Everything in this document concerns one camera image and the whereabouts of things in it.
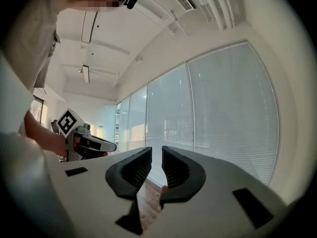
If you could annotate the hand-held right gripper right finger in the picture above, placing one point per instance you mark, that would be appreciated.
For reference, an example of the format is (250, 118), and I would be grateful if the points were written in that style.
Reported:
(210, 182)

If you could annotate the person's t-shirt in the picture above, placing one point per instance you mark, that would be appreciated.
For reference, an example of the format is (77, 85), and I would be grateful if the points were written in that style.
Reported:
(29, 33)

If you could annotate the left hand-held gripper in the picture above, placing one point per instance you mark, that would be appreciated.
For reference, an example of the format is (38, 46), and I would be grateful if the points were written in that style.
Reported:
(68, 125)

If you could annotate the small ceiling bracket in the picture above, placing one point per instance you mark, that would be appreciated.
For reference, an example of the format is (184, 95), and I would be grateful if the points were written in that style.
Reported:
(173, 27)

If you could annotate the person's left hand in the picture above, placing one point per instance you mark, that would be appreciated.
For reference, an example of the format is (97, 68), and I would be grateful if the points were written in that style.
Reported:
(77, 144)

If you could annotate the person's right hand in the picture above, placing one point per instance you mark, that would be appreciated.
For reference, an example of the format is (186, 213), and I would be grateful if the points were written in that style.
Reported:
(164, 190)

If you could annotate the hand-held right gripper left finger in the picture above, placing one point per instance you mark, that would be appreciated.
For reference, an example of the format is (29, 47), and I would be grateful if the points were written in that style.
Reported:
(94, 182)

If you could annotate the white ceiling pipes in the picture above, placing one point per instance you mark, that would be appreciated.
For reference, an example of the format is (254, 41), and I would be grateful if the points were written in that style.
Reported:
(218, 4)

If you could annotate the black office chair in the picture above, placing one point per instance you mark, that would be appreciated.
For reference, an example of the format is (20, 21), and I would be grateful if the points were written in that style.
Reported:
(55, 126)

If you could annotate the long ceiling lamp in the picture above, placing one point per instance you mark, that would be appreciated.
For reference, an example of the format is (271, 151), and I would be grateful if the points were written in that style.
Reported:
(86, 74)
(87, 33)

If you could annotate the person's left forearm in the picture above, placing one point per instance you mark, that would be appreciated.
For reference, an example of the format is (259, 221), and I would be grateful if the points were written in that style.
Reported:
(44, 135)

